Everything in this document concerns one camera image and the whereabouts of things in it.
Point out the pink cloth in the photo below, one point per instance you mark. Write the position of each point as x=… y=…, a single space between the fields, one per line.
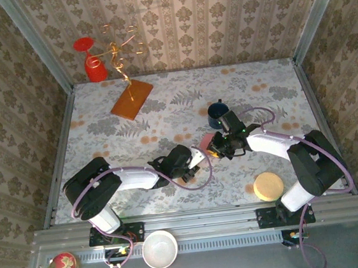
x=205 y=142

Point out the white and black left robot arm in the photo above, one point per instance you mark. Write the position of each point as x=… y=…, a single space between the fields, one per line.
x=132 y=178

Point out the dark blue mug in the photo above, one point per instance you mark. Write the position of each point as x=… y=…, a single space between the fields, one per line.
x=215 y=111

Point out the floral table mat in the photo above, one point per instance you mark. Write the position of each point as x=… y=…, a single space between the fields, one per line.
x=223 y=193

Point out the round yellow sponge disc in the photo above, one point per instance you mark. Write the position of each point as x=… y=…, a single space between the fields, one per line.
x=267 y=185

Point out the white bowl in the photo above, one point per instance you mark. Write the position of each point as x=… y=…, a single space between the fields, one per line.
x=159 y=249

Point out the grey metal shelf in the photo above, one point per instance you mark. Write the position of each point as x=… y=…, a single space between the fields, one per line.
x=243 y=261

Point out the small black controller board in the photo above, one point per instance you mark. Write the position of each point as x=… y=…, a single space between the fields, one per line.
x=292 y=235
x=116 y=254

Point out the red plastic wine glass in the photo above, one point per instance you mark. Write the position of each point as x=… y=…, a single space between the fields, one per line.
x=95 y=73

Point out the long aluminium frame rail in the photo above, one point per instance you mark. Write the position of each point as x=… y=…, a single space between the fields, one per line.
x=201 y=221

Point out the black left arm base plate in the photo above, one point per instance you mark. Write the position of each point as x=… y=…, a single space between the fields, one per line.
x=135 y=232

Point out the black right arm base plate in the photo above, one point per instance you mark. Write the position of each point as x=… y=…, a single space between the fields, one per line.
x=266 y=218

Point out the aluminium side rail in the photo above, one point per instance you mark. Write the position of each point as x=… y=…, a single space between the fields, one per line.
x=311 y=94
x=65 y=120

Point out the aluminium frame post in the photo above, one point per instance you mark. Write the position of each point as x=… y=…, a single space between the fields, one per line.
x=317 y=14
x=35 y=43

